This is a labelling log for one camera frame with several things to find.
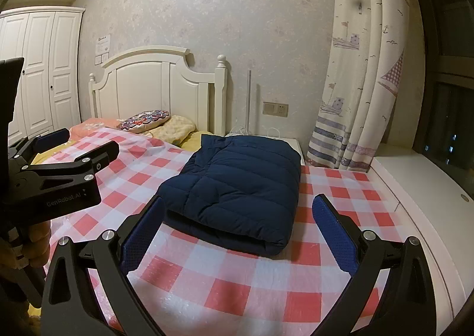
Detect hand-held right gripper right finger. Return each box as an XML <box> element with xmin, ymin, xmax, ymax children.
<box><xmin>311</xmin><ymin>193</ymin><xmax>438</xmax><ymax>336</ymax></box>

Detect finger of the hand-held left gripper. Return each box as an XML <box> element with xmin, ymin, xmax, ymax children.
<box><xmin>8</xmin><ymin>128</ymin><xmax>71</xmax><ymax>165</ymax></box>
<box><xmin>22</xmin><ymin>141</ymin><xmax>120</xmax><ymax>183</ymax></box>

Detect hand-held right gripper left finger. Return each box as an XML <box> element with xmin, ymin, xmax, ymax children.
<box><xmin>41</xmin><ymin>195</ymin><xmax>168</xmax><ymax>336</ymax></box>

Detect navy puffer jacket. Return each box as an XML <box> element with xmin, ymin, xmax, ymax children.
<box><xmin>156</xmin><ymin>133</ymin><xmax>302</xmax><ymax>257</ymax></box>

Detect person's left hand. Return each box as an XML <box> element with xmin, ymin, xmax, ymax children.
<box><xmin>21</xmin><ymin>221</ymin><xmax>51</xmax><ymax>271</ymax></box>

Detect patterned round pillow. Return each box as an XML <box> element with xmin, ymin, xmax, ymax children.
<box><xmin>118</xmin><ymin>110</ymin><xmax>172</xmax><ymax>134</ymax></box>

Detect white wardrobe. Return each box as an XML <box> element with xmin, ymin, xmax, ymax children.
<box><xmin>0</xmin><ymin>7</ymin><xmax>87</xmax><ymax>146</ymax></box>

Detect beige floral pillow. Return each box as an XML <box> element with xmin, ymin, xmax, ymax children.
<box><xmin>150</xmin><ymin>115</ymin><xmax>197</xmax><ymax>146</ymax></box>

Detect white wooden bed headboard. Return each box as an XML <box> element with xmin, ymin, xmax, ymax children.
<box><xmin>89</xmin><ymin>46</ymin><xmax>228</xmax><ymax>137</ymax></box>

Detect white window ledge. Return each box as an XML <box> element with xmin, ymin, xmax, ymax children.
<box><xmin>368</xmin><ymin>144</ymin><xmax>474</xmax><ymax>322</ymax></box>

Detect white nightstand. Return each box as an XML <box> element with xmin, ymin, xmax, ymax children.
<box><xmin>225</xmin><ymin>132</ymin><xmax>306</xmax><ymax>167</ymax></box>

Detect red white checkered plastic sheet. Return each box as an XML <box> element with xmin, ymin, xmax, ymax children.
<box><xmin>31</xmin><ymin>127</ymin><xmax>408</xmax><ymax>336</ymax></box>

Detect dark window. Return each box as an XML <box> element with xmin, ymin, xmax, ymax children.
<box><xmin>403</xmin><ymin>0</ymin><xmax>474</xmax><ymax>204</ymax></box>

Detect sailboat print curtain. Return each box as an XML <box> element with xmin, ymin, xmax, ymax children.
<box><xmin>305</xmin><ymin>0</ymin><xmax>411</xmax><ymax>174</ymax></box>

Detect white wall notice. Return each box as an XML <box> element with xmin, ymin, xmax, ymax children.
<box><xmin>95</xmin><ymin>34</ymin><xmax>112</xmax><ymax>54</ymax></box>

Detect gold wall socket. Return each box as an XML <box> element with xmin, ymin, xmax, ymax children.
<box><xmin>263</xmin><ymin>101</ymin><xmax>289</xmax><ymax>118</ymax></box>

